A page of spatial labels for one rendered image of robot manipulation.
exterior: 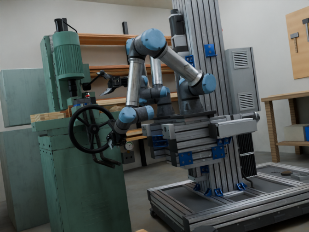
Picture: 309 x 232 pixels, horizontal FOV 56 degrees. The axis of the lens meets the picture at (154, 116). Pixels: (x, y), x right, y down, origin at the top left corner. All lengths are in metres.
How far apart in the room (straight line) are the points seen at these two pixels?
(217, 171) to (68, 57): 1.28
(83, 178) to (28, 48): 2.85
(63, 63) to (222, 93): 1.11
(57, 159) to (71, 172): 0.12
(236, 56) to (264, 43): 2.67
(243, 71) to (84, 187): 1.35
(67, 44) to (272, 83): 3.39
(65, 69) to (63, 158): 0.58
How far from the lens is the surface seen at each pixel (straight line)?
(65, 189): 1.92
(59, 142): 1.89
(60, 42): 2.08
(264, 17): 4.89
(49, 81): 2.27
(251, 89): 2.22
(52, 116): 2.04
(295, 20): 4.57
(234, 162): 2.19
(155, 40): 1.55
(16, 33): 4.51
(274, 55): 4.73
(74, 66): 2.04
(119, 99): 4.24
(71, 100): 2.04
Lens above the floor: 0.86
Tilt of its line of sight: 1 degrees down
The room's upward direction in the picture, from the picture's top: 8 degrees counter-clockwise
